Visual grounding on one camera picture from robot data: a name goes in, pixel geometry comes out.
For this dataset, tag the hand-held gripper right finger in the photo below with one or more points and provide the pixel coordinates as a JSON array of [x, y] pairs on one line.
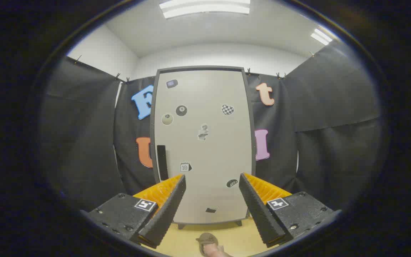
[[257, 210]]

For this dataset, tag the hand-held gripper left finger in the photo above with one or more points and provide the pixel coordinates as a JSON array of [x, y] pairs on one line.
[[170, 207]]

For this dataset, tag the brown fuzzy shoe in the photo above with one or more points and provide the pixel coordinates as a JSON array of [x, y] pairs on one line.
[[205, 238]]

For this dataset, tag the white shoe cabinet door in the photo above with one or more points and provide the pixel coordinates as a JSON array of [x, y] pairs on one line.
[[209, 153]]

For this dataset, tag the grey shoe cabinet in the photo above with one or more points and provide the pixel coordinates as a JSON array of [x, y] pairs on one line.
[[200, 67]]

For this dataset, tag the black backdrop cloth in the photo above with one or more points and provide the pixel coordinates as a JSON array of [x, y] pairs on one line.
[[84, 142]]

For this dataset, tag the small ceiling light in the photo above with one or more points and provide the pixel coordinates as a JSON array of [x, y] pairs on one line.
[[321, 36]]

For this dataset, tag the long ceiling light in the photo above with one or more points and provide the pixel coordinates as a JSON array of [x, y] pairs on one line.
[[205, 8]]

